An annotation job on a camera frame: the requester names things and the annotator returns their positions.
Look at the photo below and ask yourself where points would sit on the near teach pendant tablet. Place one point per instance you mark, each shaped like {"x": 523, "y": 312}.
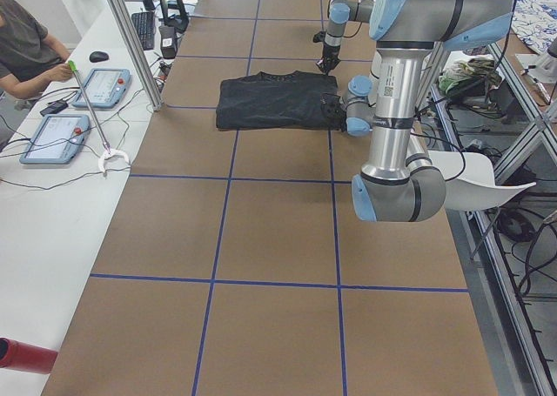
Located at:
{"x": 57, "y": 140}

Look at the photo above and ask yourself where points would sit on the red cylinder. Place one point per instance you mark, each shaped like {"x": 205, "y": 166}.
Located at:
{"x": 26, "y": 358}

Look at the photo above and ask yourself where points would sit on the black graphic t-shirt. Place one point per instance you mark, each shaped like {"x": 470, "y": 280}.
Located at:
{"x": 267, "y": 101}

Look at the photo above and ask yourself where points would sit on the black keyboard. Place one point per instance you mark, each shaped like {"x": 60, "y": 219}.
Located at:
{"x": 144, "y": 25}

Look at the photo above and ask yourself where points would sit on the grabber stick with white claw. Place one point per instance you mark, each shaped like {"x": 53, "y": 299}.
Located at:
{"x": 108, "y": 152}

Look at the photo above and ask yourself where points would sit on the seated person in grey shirt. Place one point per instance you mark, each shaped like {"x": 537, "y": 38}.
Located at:
{"x": 31, "y": 57}

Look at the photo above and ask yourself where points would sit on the pile of clothes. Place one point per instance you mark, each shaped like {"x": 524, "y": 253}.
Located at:
{"x": 468, "y": 78}

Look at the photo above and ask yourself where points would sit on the aluminium frame post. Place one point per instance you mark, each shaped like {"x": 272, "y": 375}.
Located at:
{"x": 133, "y": 45}

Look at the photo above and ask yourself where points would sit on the black computer mouse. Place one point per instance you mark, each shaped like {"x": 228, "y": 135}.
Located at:
{"x": 98, "y": 56}

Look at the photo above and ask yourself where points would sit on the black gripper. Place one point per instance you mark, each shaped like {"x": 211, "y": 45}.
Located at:
{"x": 328, "y": 57}
{"x": 332, "y": 110}

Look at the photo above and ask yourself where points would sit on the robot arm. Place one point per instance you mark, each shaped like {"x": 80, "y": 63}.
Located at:
{"x": 398, "y": 182}
{"x": 340, "y": 12}

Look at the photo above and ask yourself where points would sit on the black power adapter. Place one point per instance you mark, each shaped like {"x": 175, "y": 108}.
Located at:
{"x": 54, "y": 107}

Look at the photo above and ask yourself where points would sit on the blue white patterned cloth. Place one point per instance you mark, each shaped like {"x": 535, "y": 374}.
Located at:
{"x": 534, "y": 23}

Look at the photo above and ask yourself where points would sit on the white plastic chair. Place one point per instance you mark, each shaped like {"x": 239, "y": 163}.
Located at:
{"x": 474, "y": 189}

